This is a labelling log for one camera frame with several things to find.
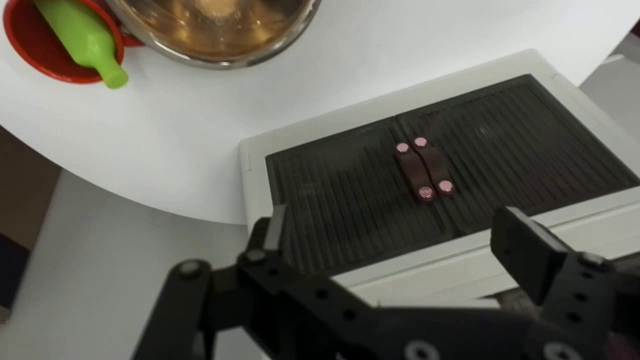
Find silver metal bowl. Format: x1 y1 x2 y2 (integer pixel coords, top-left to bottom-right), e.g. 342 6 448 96
103 0 326 70

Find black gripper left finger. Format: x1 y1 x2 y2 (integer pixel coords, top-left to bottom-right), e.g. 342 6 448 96
132 203 402 360

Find red plastic cup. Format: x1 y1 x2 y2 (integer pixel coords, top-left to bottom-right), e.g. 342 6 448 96
0 0 143 87

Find green plastic toy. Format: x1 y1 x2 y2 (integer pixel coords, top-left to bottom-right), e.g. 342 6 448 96
33 0 130 90

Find white cabinet unit dark doors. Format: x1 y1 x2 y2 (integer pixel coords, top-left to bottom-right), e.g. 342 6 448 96
346 218 640 312
238 47 640 282

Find brown door handle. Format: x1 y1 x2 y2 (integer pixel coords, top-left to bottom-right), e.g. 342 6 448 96
391 140 437 205
410 136 459 196

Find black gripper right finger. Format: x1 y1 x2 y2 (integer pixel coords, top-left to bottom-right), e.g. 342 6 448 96
490 205 640 360

